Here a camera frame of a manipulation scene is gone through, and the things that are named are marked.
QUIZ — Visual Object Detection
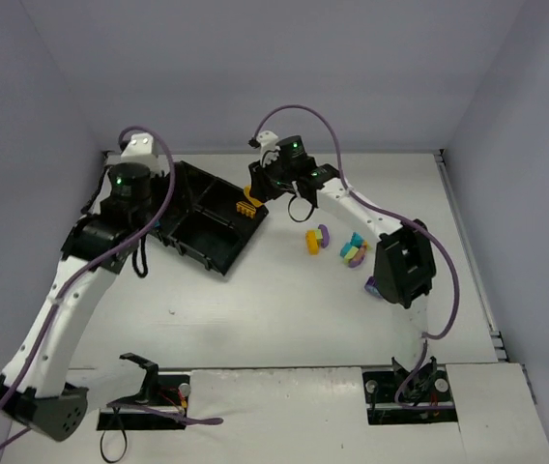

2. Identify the orange rounded lego block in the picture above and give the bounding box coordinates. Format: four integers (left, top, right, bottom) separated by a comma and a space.
236, 186, 263, 219

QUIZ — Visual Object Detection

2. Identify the orange and lime lego stack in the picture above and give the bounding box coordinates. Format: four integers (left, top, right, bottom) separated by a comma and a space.
305, 229, 323, 255

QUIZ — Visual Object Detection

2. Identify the purple arch lego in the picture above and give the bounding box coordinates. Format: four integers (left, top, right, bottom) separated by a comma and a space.
317, 224, 331, 248

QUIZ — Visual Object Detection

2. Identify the purple flower lego block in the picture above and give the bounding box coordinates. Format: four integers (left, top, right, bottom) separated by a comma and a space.
364, 275, 381, 298

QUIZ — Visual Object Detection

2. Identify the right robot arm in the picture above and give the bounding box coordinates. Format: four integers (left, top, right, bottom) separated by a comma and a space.
249, 130, 436, 370

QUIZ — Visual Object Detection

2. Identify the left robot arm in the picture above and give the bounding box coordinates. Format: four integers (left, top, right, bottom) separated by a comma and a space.
0, 162, 175, 442

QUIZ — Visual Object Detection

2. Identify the black compartment tray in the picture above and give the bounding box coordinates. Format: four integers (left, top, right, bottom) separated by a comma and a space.
150, 161, 269, 276

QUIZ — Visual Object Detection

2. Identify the mixed lego cluster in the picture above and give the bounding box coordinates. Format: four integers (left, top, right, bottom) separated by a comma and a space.
339, 240, 369, 268

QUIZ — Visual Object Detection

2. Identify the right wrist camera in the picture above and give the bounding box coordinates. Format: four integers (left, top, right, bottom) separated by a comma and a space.
248, 130, 280, 167

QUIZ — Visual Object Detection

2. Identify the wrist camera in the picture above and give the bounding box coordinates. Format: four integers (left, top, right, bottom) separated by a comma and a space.
120, 132, 158, 165
248, 130, 280, 167

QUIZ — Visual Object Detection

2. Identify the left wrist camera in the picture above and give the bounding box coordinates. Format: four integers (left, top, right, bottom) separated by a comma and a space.
120, 132, 158, 165

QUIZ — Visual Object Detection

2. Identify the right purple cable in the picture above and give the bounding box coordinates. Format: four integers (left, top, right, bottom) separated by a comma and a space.
253, 104, 460, 410

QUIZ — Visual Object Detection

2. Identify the purple cable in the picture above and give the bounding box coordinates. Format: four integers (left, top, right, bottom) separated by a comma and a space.
253, 104, 460, 410
0, 126, 225, 464

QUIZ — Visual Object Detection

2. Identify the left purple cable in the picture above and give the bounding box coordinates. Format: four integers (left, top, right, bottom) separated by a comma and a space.
0, 126, 225, 464

